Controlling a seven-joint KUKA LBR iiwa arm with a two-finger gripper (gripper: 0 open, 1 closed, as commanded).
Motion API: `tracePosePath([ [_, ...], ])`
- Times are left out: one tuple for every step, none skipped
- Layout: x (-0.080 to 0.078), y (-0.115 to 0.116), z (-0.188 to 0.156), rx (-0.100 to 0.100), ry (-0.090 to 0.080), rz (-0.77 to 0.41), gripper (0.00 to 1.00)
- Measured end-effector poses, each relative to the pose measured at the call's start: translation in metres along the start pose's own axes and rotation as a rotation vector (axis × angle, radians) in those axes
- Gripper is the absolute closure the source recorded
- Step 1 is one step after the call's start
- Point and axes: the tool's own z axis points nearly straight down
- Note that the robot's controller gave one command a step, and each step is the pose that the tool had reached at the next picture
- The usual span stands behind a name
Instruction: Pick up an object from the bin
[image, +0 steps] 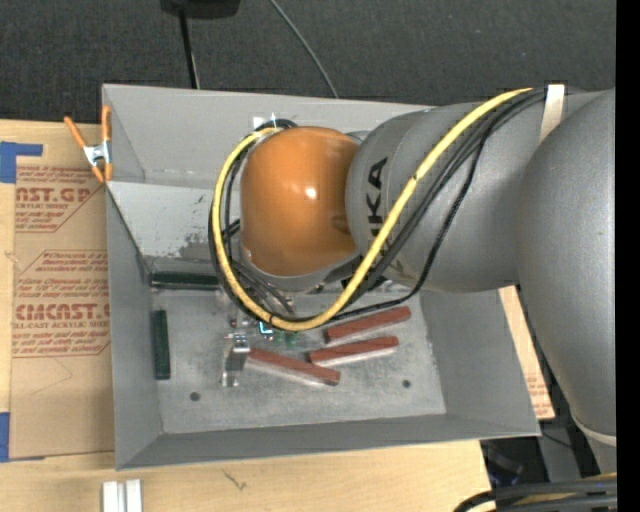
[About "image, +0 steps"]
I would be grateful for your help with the dark green flat block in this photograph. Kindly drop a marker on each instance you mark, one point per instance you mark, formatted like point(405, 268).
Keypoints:
point(182, 281)
point(161, 345)

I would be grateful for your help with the red-brown flat block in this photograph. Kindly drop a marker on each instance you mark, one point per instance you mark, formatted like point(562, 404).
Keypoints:
point(295, 366)
point(352, 350)
point(367, 322)

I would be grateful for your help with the grey metal bin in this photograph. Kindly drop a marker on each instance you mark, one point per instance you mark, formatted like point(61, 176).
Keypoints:
point(200, 405)

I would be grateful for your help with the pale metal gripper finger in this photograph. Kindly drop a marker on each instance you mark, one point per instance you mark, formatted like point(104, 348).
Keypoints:
point(235, 362)

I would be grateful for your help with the brown cardboard board red print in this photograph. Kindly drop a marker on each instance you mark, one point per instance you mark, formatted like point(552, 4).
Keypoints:
point(55, 390)

